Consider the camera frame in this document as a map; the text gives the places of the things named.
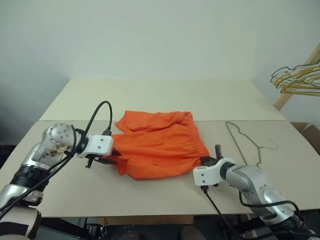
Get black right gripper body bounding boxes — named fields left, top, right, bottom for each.
left=209, top=156, right=223, bottom=167

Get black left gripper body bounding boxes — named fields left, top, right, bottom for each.
left=84, top=154, right=101, bottom=169

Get olive green wire hanger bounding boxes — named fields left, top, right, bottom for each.
left=225, top=121, right=279, bottom=167

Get orange shorts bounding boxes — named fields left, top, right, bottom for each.
left=114, top=109, right=211, bottom=181

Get light wooden rack pole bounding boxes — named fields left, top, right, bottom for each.
left=273, top=43, right=320, bottom=111

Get brown cardboard box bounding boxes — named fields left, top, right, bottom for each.
left=289, top=121, right=320, bottom=151

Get bunch of hangers on rack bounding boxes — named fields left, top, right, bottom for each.
left=270, top=63, right=320, bottom=84

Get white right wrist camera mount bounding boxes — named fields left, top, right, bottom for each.
left=192, top=157, right=237, bottom=187

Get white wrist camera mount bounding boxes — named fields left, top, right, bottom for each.
left=192, top=157, right=237, bottom=187
left=74, top=134, right=115, bottom=159

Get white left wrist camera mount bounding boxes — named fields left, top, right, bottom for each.
left=74, top=134, right=115, bottom=159

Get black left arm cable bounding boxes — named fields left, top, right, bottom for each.
left=0, top=100, right=114, bottom=219

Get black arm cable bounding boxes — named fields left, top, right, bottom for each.
left=0, top=100, right=114, bottom=219
left=200, top=185, right=305, bottom=240

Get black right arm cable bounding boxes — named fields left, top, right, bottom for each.
left=200, top=185, right=305, bottom=240

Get yellow wire hanger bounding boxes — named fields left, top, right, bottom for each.
left=279, top=81, right=320, bottom=97
left=273, top=71, right=320, bottom=90

